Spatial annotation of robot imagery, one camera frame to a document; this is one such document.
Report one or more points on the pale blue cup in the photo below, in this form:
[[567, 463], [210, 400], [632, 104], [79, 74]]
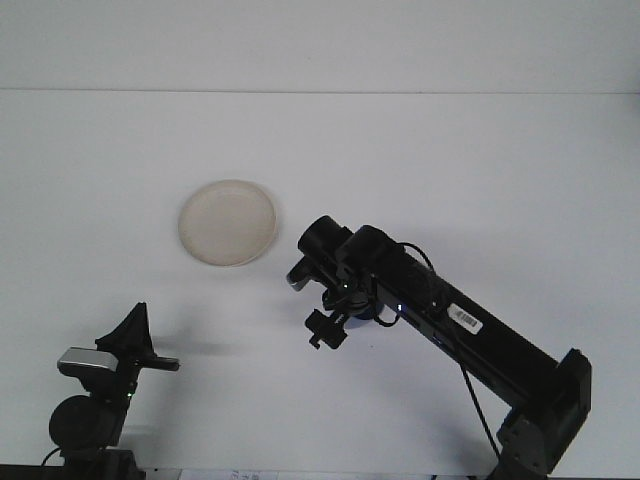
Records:
[[361, 320]]

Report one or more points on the pale round plate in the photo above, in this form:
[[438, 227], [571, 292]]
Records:
[[225, 222]]

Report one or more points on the white printed paper sheet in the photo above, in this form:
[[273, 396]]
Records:
[[240, 475]]

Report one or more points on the black base platform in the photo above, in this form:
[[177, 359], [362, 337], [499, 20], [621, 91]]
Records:
[[20, 473]]

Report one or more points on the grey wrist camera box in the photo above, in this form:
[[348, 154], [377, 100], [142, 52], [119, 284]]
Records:
[[87, 360], [299, 280]]

